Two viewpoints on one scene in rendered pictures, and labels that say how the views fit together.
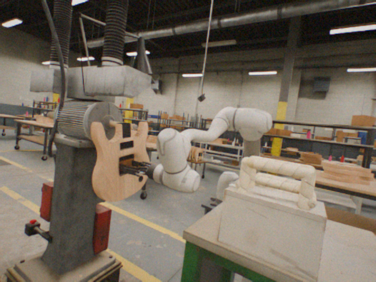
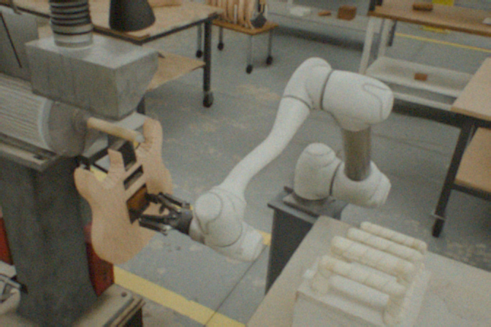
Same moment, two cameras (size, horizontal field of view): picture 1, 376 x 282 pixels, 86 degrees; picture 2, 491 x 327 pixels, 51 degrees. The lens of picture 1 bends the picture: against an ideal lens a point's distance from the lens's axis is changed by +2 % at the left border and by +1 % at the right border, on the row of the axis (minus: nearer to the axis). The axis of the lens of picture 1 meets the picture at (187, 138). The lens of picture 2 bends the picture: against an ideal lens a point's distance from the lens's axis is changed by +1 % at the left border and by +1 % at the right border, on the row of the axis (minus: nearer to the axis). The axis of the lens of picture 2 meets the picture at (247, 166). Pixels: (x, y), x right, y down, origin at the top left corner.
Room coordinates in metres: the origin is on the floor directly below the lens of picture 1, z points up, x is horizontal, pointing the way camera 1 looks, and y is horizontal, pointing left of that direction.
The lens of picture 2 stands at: (-0.25, 0.08, 1.98)
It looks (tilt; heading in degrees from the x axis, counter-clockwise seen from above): 31 degrees down; 355
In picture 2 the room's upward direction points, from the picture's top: 4 degrees clockwise
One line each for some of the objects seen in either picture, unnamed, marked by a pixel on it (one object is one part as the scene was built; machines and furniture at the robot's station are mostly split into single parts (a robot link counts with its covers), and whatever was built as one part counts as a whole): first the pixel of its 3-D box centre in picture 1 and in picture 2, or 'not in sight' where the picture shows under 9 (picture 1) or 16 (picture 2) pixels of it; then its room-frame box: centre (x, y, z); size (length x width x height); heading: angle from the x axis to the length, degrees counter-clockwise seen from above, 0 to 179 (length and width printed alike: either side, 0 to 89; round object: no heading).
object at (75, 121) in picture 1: (89, 121); (39, 104); (1.31, 0.64, 1.25); 0.41 x 0.27 x 0.26; 60
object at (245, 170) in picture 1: (244, 177); (322, 277); (0.63, -0.19, 1.15); 0.03 x 0.03 x 0.09
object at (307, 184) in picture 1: (306, 191); (394, 306); (0.54, -0.34, 1.15); 0.03 x 0.03 x 0.09
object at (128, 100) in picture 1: (131, 89); not in sight; (10.91, 3.29, 2.99); 0.41 x 0.41 x 5.98; 60
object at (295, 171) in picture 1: (275, 167); (361, 276); (0.58, -0.27, 1.20); 0.20 x 0.03 x 0.03; 59
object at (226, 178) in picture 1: (229, 185); (316, 169); (1.58, -0.38, 0.87); 0.18 x 0.16 x 0.22; 59
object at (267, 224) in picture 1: (269, 222); (354, 318); (0.62, -0.29, 1.02); 0.27 x 0.15 x 0.17; 60
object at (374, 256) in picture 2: (279, 165); (371, 255); (0.65, -0.31, 1.20); 0.20 x 0.03 x 0.03; 59
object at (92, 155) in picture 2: not in sight; (102, 149); (1.42, 0.48, 1.02); 0.19 x 0.04 x 0.04; 150
